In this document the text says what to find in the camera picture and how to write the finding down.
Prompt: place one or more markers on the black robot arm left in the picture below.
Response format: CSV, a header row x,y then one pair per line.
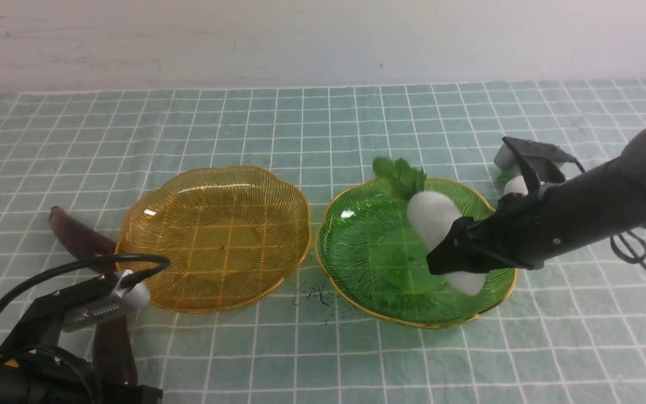
x,y
35,369

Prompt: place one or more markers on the purple eggplant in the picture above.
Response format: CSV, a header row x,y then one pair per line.
x,y
113,358
81,241

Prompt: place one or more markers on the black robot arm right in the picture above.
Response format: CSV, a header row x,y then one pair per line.
x,y
556,216

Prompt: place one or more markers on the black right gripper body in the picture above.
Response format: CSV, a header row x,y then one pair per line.
x,y
515,233

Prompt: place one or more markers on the green ribbed glass plate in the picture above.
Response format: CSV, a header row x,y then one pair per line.
x,y
374,259

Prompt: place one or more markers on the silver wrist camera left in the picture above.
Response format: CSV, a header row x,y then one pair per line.
x,y
104,298

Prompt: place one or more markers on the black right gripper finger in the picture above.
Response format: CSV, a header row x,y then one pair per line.
x,y
466,249
539,163

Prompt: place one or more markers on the white radish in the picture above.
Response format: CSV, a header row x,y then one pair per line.
x,y
431,214
514,182

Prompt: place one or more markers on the amber ribbed glass plate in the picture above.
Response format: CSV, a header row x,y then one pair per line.
x,y
232,235

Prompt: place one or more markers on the green checkered tablecloth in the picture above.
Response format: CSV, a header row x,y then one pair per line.
x,y
574,332

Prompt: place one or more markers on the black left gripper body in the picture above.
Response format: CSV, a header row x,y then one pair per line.
x,y
53,374

